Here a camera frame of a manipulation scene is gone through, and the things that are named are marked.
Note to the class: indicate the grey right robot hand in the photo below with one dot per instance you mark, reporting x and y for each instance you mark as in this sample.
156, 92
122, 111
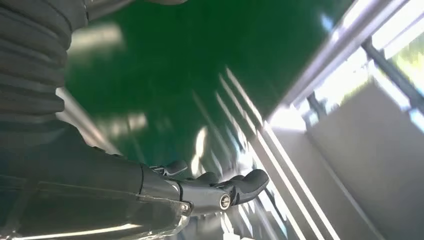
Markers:
82, 192

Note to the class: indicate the dark window frame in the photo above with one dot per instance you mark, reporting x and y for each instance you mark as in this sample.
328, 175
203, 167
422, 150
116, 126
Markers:
394, 74

